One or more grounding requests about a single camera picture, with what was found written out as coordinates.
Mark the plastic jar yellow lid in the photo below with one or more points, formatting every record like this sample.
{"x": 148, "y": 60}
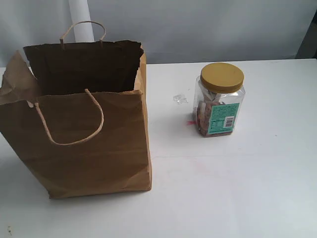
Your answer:
{"x": 219, "y": 94}

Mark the brown paper bag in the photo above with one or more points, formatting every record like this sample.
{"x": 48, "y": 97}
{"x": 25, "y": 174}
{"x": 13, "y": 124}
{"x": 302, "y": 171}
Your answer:
{"x": 75, "y": 114}

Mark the small clear plastic scrap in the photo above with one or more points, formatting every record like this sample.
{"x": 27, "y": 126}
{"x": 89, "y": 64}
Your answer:
{"x": 180, "y": 99}

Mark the white backdrop curtain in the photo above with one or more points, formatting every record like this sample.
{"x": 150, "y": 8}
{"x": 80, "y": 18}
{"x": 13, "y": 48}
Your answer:
{"x": 169, "y": 30}

